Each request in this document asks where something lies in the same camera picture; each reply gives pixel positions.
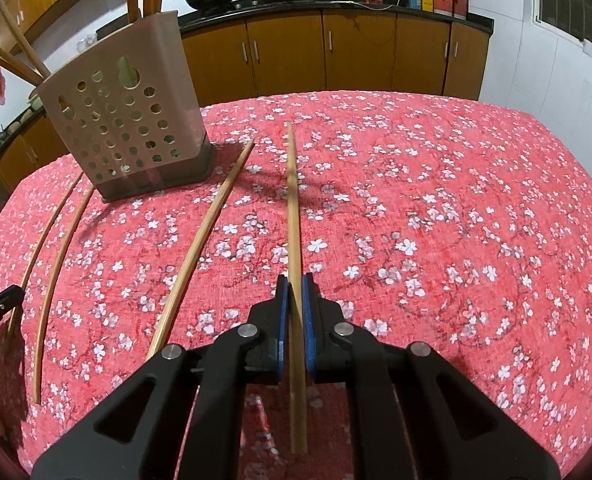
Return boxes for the wooden lower cabinets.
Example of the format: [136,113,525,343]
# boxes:
[0,8,492,216]

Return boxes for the black countertop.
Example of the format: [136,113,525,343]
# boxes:
[0,0,496,187]

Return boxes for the red floral tablecloth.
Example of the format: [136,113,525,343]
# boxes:
[0,91,592,472]

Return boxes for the beige perforated utensil holder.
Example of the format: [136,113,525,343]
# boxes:
[33,12,215,202]

